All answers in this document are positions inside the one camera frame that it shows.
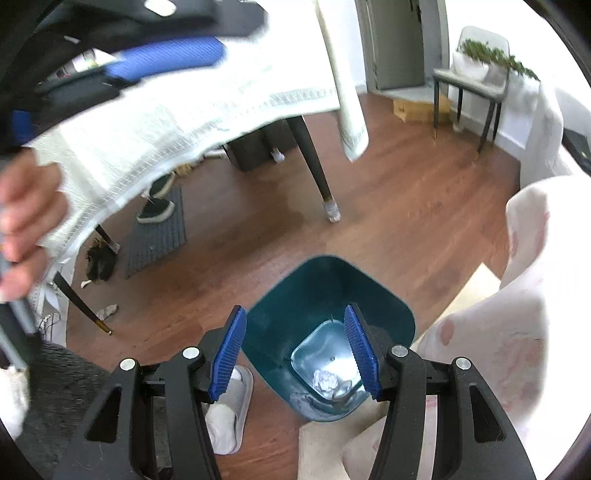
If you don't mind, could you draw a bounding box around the grey dining chair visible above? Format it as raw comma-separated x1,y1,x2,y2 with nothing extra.
433,26,510,153

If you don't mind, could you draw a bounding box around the dark grey door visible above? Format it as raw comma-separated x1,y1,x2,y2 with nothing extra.
369,0,425,90

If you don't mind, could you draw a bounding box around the black table leg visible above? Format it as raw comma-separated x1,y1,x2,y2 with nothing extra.
287,116,342,223

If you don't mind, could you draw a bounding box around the green patterned tablecloth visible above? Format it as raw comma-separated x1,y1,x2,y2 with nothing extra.
22,0,371,287

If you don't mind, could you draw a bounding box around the white slipper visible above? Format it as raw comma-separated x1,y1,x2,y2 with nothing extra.
205,365,253,456

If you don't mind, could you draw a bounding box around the cardboard box on floor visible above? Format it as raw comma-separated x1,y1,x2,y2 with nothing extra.
393,95,452,123

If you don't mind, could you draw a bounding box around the black handbag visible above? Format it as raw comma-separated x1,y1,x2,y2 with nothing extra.
562,129,591,175

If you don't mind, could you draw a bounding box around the dark floor mat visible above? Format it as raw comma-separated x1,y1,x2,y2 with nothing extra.
123,186,186,278

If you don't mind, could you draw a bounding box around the pink patterned round tablecloth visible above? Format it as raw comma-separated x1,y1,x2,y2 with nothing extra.
342,175,590,479

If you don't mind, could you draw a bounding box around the potted green plant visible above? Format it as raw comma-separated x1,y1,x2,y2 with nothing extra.
452,39,538,87

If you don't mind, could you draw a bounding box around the teal trash bin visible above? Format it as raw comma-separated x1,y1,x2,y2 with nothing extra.
242,255,416,422

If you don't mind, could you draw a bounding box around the beige floor rug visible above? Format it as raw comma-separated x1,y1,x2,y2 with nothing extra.
297,263,501,480

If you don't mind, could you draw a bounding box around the grey armchair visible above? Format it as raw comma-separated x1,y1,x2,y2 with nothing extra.
520,83,590,189

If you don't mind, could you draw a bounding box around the person left hand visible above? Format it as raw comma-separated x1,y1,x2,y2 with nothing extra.
1,148,68,303

